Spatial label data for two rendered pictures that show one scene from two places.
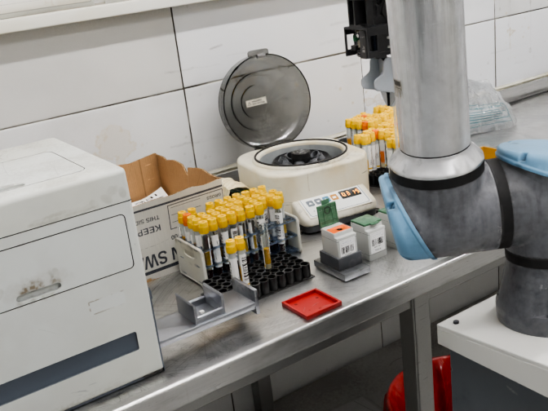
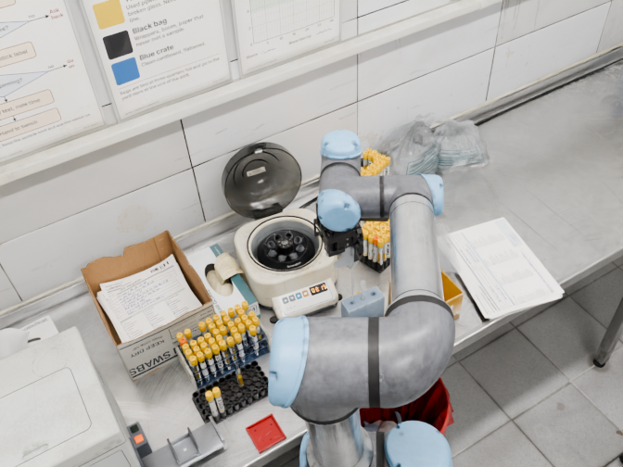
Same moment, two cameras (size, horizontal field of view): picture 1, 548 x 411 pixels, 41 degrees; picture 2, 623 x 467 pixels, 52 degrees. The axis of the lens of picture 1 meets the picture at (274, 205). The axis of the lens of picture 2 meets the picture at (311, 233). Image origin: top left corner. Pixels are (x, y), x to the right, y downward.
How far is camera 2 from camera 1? 0.91 m
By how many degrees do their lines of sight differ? 27
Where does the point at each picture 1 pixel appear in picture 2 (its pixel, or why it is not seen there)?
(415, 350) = not seen: hidden behind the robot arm
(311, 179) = (286, 283)
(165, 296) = (166, 395)
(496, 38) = (493, 62)
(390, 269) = not seen: hidden behind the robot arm
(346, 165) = (317, 271)
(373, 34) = (334, 242)
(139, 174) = (154, 246)
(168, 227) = (170, 339)
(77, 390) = not seen: outside the picture
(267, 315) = (234, 440)
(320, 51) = (319, 112)
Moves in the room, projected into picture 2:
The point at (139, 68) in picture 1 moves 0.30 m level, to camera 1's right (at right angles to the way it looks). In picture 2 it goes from (152, 162) to (272, 159)
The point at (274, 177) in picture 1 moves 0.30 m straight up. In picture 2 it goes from (258, 282) to (242, 193)
